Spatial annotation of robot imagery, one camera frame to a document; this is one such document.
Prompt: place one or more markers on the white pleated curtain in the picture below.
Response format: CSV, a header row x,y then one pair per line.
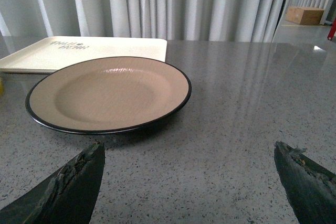
x,y
213,20

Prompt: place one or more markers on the yellow rimmed bamboo steamer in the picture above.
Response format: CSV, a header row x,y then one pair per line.
x,y
1,87

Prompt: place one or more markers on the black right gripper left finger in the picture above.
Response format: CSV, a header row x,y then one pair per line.
x,y
68,195

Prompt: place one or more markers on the red metal frame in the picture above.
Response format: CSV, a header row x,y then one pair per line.
x,y
332,31

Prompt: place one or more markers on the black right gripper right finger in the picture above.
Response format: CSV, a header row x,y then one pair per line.
x,y
310,188

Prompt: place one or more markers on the tan plate black rim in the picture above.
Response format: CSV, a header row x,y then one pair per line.
x,y
108,95

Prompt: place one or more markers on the brown cardboard box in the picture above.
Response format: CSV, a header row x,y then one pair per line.
x,y
304,15

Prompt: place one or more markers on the cream rectangular tray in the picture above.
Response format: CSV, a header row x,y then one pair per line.
x,y
54,53

